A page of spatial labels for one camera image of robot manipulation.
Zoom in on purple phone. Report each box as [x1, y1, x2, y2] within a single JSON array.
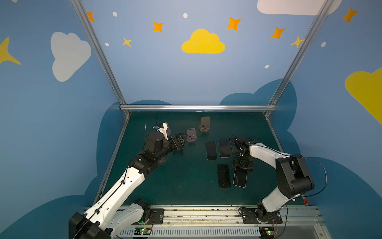
[[218, 139, 230, 158]]

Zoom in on phone with light green edge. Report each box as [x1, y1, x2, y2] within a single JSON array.
[[206, 141, 217, 160]]

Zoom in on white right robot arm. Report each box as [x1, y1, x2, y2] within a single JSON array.
[[233, 137, 315, 224]]

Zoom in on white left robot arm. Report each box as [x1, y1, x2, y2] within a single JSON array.
[[69, 130, 187, 239]]

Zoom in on black rectangular phone stand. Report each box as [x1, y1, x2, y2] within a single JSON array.
[[173, 144, 184, 152]]

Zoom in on grey round rear stand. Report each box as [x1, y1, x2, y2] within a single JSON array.
[[187, 128, 197, 142]]

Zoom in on wooden round phone stand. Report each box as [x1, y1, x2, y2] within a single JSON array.
[[198, 116, 210, 133]]

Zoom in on right controller board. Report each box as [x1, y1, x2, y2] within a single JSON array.
[[259, 227, 276, 239]]

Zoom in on controller board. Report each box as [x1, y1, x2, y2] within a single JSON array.
[[133, 228, 152, 236], [259, 227, 276, 239]]

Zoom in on left controller board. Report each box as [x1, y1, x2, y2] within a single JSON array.
[[133, 228, 152, 236]]

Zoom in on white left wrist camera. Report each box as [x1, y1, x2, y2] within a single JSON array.
[[155, 122, 171, 140]]

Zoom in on aluminium back frame rail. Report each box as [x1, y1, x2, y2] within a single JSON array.
[[120, 104, 277, 112]]

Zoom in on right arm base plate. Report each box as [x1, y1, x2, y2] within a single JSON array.
[[238, 207, 283, 224]]

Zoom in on aluminium front rail bed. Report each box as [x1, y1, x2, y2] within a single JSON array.
[[114, 205, 330, 239]]

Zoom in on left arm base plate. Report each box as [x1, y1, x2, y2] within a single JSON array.
[[138, 208, 164, 225]]

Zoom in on aluminium left corner post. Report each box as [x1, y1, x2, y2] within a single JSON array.
[[70, 0, 126, 107]]

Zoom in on aluminium corner post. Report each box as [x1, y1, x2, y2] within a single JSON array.
[[264, 0, 334, 118], [70, 0, 126, 107]]

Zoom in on aluminium right corner post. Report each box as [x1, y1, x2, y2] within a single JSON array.
[[264, 0, 334, 118]]

